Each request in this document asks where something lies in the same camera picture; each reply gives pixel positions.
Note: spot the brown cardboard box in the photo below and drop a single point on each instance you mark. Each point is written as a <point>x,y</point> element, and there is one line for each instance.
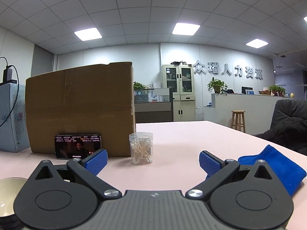
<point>92,99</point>

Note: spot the black power adapter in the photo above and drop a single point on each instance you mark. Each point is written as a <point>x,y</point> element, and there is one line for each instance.
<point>7,76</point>

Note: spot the blue microfiber cloth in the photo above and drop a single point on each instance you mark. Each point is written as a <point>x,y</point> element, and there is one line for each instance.
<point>290,174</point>

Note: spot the wooden stool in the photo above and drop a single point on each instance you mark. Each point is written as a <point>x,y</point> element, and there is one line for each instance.
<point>238,120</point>

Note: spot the black leather chair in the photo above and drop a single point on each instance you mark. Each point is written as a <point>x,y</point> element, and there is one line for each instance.
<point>288,125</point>

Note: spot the black smartphone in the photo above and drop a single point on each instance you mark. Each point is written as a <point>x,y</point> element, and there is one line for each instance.
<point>76,146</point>

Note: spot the beige metal cabinet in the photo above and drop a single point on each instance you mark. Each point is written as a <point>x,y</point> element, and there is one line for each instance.
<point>180,79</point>

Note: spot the white printed carton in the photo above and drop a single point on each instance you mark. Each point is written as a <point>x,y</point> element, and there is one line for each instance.
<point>13,131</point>

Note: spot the white bowl dark outside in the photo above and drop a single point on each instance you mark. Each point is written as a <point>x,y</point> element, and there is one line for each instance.
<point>9,189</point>

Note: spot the potted green plant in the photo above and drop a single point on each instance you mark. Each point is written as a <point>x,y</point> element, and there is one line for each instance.
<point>218,86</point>

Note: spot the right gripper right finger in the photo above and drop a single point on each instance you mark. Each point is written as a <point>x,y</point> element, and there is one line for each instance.
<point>210,163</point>

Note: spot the white reception counter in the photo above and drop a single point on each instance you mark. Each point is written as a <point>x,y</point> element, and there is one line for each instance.
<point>258,110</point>

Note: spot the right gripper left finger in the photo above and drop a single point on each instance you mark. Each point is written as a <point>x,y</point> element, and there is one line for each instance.
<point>96,162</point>

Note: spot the computer monitor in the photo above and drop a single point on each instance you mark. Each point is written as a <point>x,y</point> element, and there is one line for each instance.
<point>247,90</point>

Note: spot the clear cotton swab jar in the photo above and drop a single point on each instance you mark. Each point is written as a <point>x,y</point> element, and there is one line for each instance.
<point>141,148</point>

